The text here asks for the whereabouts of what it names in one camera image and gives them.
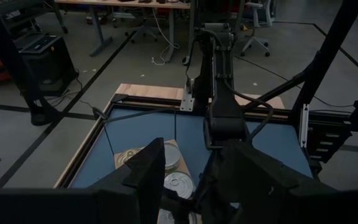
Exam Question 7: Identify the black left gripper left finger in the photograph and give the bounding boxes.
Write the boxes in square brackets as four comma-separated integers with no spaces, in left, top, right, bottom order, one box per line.
[88,138,167,224]

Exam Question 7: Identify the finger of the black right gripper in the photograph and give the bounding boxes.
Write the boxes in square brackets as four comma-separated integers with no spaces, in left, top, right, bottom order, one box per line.
[162,188,204,214]

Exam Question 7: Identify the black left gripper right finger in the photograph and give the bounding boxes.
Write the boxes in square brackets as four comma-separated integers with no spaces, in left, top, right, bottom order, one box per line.
[219,139,338,200]

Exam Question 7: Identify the silver can teal label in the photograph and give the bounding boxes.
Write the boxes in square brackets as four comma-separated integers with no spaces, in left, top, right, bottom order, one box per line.
[163,170,196,200]

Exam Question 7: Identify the silver can red label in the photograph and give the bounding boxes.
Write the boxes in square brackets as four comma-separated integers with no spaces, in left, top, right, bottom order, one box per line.
[157,208,198,224]

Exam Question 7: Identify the pull-tab can blue red label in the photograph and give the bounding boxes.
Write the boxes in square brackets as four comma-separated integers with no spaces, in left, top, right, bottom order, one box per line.
[116,147,144,169]

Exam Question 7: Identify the silver can white green label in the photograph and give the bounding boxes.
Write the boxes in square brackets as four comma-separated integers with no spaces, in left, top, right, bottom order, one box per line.
[163,141,181,172]

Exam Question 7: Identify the black hub white labels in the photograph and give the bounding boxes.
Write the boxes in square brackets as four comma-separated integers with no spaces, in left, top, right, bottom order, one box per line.
[306,123,352,164]

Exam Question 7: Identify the white office chair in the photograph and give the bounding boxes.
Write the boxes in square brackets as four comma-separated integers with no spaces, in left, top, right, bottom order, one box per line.
[239,1,275,58]

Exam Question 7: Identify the desk with grey legs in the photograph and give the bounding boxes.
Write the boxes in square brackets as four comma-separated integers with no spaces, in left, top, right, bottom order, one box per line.
[54,0,198,66]

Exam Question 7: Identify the black computer case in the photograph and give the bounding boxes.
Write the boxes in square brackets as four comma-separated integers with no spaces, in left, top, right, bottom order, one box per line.
[14,32,77,97]

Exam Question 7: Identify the black tower stand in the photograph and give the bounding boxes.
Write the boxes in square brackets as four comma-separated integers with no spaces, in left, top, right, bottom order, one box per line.
[0,4,63,127]

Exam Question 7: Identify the wooden shelf black wire frame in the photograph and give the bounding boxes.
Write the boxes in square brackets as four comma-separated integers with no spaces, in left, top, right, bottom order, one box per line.
[91,105,203,224]

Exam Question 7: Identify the black right arm cable loop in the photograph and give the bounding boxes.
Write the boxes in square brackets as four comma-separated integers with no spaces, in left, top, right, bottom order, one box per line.
[224,77,275,144]

